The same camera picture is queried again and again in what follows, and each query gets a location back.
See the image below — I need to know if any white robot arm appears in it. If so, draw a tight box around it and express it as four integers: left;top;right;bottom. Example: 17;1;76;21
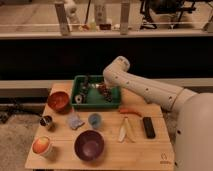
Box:
103;56;213;171

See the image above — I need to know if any red bowl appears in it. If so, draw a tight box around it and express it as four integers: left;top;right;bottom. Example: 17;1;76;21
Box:
47;91;69;112

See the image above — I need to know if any purple bowl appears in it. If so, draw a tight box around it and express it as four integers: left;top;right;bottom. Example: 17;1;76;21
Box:
74;130;105;162

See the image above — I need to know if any red grape bunch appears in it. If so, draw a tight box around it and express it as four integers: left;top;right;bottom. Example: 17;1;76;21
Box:
98;82;112;102

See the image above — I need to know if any green plastic tray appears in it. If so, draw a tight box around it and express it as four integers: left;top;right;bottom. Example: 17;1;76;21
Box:
70;75;121;109

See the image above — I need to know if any black tool in tray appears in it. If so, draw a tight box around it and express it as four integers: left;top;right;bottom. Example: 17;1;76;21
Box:
80;75;89;103

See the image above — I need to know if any white tape roll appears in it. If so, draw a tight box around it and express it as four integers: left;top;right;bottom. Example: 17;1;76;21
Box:
75;95;83;104

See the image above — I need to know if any orange carrot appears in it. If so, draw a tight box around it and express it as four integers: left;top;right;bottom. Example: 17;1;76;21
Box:
118;108;142;117

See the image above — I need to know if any small blue cup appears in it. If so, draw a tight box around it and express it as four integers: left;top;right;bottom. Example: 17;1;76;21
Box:
88;113;102;129

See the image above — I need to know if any crumpled blue cloth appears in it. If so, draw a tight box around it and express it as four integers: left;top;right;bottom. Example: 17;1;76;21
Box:
67;114;84;130

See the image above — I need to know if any black remote control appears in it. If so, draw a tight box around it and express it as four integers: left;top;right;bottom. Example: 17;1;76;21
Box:
143;117;156;139

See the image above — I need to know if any small metal cup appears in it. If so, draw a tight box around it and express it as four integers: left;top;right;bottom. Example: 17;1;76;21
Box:
40;115;54;131

